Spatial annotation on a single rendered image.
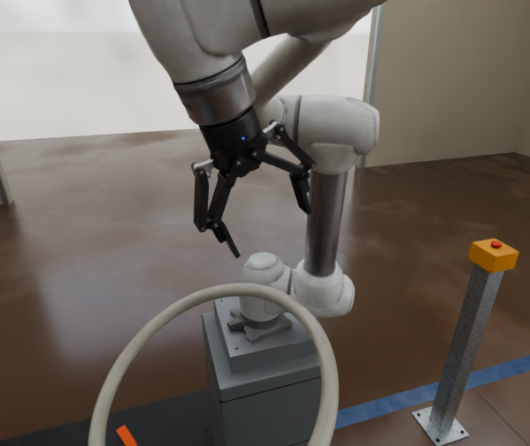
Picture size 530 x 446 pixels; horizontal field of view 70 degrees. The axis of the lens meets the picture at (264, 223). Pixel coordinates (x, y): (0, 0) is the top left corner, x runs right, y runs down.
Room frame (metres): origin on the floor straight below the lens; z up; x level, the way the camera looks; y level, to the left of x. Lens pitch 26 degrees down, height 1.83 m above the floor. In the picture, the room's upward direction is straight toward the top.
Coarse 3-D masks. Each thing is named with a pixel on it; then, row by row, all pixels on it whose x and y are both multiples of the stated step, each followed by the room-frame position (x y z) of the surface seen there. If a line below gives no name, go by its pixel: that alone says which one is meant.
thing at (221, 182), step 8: (240, 160) 0.48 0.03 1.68; (232, 168) 0.48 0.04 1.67; (240, 168) 0.48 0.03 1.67; (224, 176) 0.50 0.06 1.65; (232, 176) 0.48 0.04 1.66; (224, 184) 0.48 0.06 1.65; (232, 184) 0.48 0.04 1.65; (216, 192) 0.50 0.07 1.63; (224, 192) 0.48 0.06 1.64; (216, 200) 0.49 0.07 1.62; (224, 200) 0.48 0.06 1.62; (216, 208) 0.48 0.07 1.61; (224, 208) 0.49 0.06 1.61; (208, 216) 0.50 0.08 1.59; (216, 216) 0.48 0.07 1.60; (216, 224) 0.48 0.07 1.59
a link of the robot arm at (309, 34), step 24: (264, 0) 0.41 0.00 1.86; (288, 0) 0.41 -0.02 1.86; (312, 0) 0.41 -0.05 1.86; (336, 0) 0.41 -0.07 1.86; (360, 0) 0.42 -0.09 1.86; (384, 0) 0.43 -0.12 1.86; (288, 24) 0.42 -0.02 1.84; (312, 24) 0.43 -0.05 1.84; (336, 24) 0.44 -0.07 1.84; (288, 48) 0.60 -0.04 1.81; (312, 48) 0.57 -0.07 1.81; (264, 72) 0.66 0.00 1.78; (288, 72) 0.62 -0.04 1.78; (264, 96) 0.69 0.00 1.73; (264, 120) 0.81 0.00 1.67
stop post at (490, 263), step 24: (480, 264) 1.27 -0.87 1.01; (504, 264) 1.24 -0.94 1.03; (480, 288) 1.26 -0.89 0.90; (480, 312) 1.26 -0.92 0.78; (456, 336) 1.31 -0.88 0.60; (480, 336) 1.27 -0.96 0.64; (456, 360) 1.27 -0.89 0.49; (456, 384) 1.25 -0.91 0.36; (432, 408) 1.32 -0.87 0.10; (456, 408) 1.27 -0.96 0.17; (432, 432) 1.25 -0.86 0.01; (456, 432) 1.25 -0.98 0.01
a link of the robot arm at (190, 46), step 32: (128, 0) 0.43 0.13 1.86; (160, 0) 0.40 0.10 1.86; (192, 0) 0.40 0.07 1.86; (224, 0) 0.40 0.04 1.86; (256, 0) 0.41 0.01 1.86; (160, 32) 0.41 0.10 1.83; (192, 32) 0.41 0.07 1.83; (224, 32) 0.41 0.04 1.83; (256, 32) 0.43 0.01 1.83; (160, 64) 0.45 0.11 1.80; (192, 64) 0.42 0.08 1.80; (224, 64) 0.43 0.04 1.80
